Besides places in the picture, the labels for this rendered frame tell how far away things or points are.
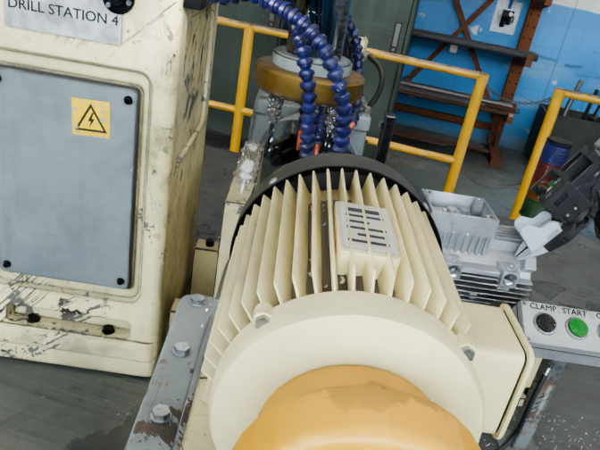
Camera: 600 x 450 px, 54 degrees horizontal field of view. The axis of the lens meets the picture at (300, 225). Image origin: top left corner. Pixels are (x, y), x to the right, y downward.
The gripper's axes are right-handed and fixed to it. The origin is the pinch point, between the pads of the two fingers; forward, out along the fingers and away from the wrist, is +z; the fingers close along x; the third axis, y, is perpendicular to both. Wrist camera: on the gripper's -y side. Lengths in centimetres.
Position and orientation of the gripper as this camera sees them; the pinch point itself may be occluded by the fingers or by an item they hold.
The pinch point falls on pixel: (525, 255)
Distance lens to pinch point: 110.7
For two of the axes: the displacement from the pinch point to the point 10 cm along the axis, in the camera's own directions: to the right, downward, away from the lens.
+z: -6.4, 6.8, 3.5
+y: -7.7, -5.9, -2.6
